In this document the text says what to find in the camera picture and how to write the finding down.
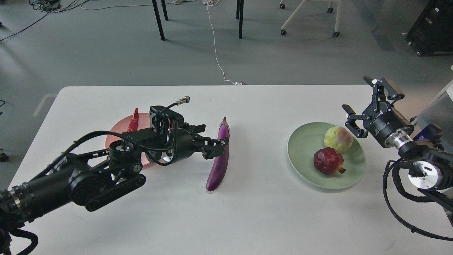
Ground pink plate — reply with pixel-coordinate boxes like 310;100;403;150
104;113;154;168

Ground green yellow apple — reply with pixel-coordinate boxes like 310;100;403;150
323;126;353;153

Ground purple eggplant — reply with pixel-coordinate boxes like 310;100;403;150
206;117;230;192

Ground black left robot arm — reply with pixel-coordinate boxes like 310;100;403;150
1;96;231;255

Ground white cable on floor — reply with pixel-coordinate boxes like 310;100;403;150
202;0;245;86

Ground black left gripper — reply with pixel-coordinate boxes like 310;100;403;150
166;123;229;163

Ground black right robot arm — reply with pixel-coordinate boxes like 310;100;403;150
342;76;452;242

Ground black equipment case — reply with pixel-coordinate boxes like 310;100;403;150
406;0;453;56

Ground black table legs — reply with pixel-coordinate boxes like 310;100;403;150
151;0;245;41

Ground red pomegranate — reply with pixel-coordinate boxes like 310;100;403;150
313;147;346;175

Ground red chili pepper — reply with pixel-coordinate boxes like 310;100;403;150
126;108;139;132

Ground black floor cables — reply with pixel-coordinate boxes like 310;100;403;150
0;0;156;42

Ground white office chair base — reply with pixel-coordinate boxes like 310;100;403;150
280;0;342;38

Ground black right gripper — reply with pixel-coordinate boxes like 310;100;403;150
342;76;414;147

